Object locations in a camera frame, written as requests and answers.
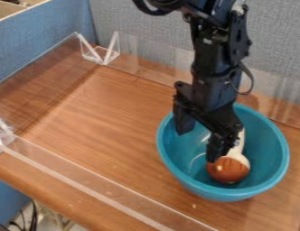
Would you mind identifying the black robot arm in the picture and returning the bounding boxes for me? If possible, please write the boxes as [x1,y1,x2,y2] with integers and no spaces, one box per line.
[131,0,253,162]

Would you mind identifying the clear acrylic corner bracket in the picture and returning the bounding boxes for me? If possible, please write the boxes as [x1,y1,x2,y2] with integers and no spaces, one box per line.
[76,32,120,66]

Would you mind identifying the clear acrylic front barrier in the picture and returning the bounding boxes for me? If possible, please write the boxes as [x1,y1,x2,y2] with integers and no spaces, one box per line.
[0,118,218,231]

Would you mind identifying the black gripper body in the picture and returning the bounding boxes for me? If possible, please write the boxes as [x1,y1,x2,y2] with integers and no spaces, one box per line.
[173,70,243,136]

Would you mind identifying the red white-spotted toy mushroom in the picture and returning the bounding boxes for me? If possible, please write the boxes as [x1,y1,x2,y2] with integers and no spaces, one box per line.
[206,130,250,184]

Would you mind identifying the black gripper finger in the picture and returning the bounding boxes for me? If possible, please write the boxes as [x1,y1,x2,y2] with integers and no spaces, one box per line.
[173,102,194,135]
[206,133,239,162]

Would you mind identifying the clear acrylic barrier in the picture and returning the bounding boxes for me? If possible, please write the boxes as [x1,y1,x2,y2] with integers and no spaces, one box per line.
[75,31,300,106]
[0,118,218,231]

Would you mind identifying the blue plastic bowl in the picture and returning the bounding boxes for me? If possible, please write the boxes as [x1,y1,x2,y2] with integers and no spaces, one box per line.
[157,104,290,202]

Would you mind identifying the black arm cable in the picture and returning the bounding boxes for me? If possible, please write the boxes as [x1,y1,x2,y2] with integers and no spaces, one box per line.
[229,61,255,96]

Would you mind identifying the black cables under table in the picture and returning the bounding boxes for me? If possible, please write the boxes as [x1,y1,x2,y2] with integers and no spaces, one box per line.
[0,201,42,231]

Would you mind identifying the clear acrylic back barrier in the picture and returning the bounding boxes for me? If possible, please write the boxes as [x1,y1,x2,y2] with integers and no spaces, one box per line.
[75,31,300,106]

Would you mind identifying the blue partition with wooden shelf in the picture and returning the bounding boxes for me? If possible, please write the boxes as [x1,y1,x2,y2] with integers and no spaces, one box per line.
[0,0,95,81]

